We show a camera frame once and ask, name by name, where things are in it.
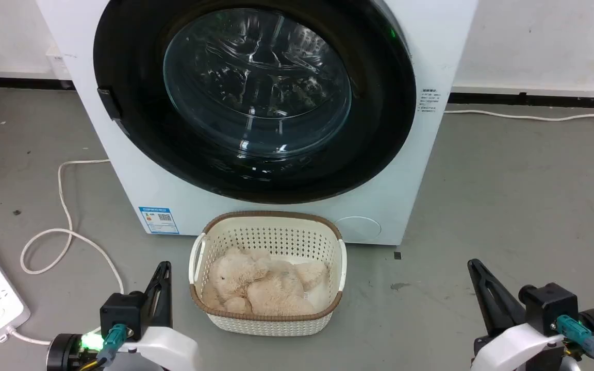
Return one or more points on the round white filter cover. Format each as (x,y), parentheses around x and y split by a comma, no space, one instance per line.
(359,228)

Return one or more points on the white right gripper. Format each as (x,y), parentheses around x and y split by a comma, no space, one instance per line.
(518,348)

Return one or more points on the blue energy label sticker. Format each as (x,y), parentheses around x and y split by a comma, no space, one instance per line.
(159,220)

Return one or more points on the beige plush teddy bear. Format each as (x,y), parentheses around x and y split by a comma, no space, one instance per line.
(263,286)

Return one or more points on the white washing machine body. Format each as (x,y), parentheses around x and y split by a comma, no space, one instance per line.
(431,170)

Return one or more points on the small text sticker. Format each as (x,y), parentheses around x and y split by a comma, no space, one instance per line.
(428,100)

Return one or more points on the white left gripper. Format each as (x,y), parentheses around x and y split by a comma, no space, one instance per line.
(170,348)

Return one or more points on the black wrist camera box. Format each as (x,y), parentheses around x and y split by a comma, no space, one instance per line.
(121,314)
(552,306)

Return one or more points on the black round washer door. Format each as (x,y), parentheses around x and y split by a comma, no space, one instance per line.
(137,51)

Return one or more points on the white laundry basket brown rim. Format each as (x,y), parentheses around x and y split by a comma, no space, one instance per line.
(271,234)

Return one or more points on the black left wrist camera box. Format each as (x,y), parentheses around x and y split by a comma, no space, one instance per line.
(121,314)

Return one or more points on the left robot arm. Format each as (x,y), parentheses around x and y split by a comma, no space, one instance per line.
(63,353)

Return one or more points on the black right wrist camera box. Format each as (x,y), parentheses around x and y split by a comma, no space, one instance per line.
(552,306)

